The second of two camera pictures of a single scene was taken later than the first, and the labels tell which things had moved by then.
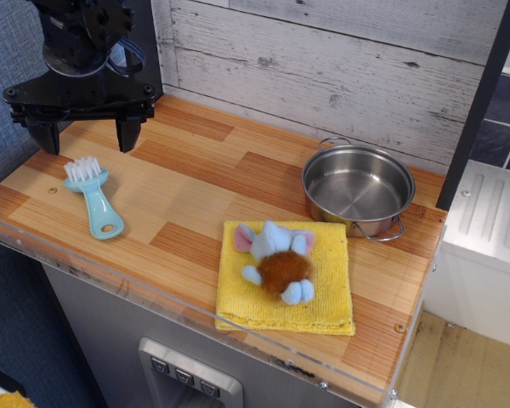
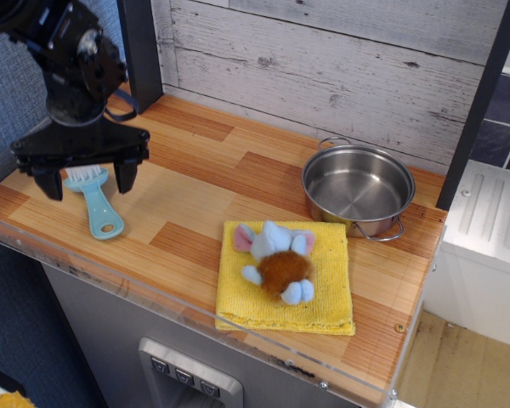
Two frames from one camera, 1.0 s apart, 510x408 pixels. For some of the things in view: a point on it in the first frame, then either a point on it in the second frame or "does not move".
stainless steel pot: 365,187 does not move
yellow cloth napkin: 246,305 does not move
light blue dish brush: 84,175 does not move
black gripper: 51,98 → 56,145
